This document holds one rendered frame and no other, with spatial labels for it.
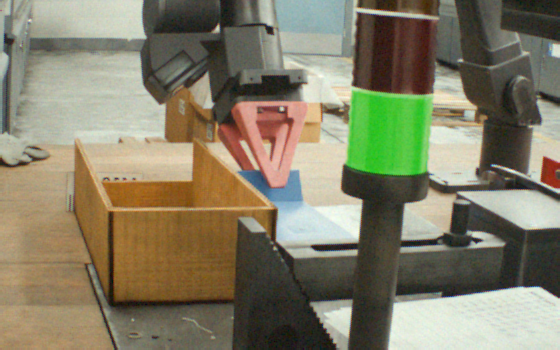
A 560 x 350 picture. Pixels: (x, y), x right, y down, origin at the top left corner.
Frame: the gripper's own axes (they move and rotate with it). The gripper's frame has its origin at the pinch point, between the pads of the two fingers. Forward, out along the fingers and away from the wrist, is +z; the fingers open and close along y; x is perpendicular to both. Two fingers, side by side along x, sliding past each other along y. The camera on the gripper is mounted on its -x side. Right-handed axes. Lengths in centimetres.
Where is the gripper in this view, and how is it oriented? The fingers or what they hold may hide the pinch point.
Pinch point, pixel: (270, 183)
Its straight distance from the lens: 87.2
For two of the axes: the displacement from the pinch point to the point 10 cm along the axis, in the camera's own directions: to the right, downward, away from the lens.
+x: 9.4, -0.4, 3.5
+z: 1.4, 9.5, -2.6
